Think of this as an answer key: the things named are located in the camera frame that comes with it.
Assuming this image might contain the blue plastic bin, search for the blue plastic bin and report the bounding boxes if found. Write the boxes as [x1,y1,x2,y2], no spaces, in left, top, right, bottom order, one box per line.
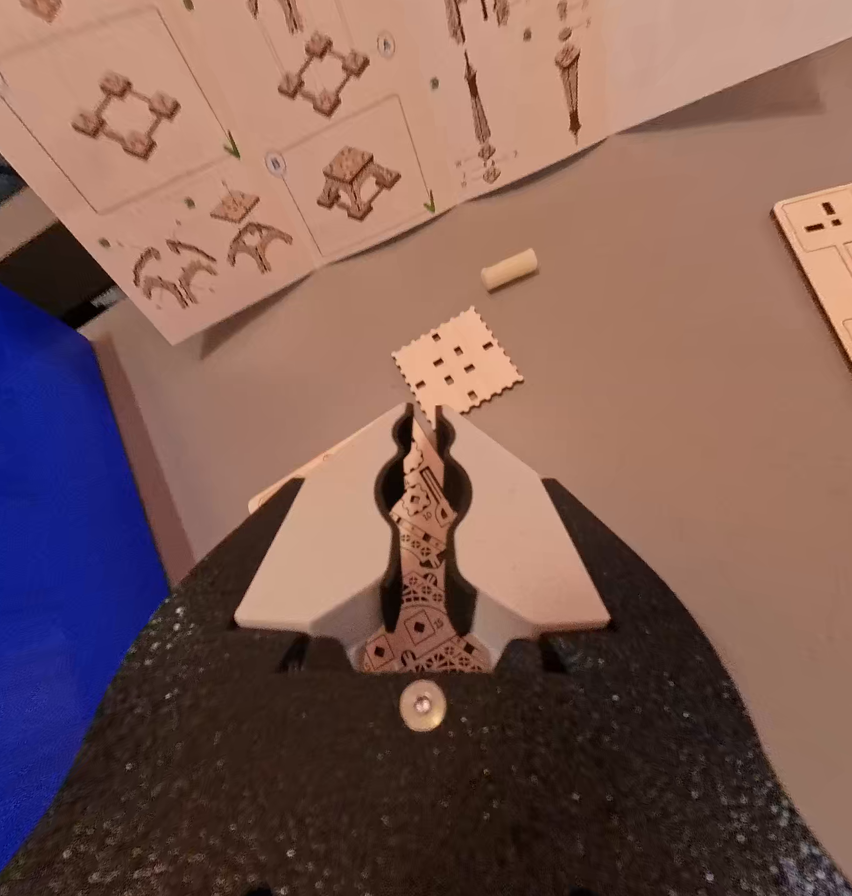
[0,265,171,893]

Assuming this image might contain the small cream cylinder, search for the small cream cylinder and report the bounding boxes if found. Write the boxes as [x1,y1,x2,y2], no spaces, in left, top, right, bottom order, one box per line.
[480,247,540,293]

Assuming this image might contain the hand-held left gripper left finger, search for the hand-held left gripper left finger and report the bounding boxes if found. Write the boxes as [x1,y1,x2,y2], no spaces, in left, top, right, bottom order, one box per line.
[234,402,416,669]

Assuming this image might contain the folded paper instruction sheet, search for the folded paper instruction sheet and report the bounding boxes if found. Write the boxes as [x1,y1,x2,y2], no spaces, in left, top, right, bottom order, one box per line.
[0,0,852,345]

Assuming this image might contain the lace-pattern wooden puzzle sheet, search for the lace-pattern wooden puzzle sheet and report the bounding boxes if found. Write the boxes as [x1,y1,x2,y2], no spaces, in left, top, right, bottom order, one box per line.
[361,409,497,674]

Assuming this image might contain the small square wooden puzzle piece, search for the small square wooden puzzle piece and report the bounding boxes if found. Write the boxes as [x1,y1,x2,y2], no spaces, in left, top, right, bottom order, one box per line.
[391,306,525,415]

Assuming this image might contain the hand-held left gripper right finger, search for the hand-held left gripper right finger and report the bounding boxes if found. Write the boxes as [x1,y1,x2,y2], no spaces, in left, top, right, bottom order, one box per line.
[434,405,613,666]

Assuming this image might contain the wooden puzzle sheet square holes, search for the wooden puzzle sheet square holes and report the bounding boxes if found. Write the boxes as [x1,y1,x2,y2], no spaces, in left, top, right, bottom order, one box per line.
[772,178,852,410]

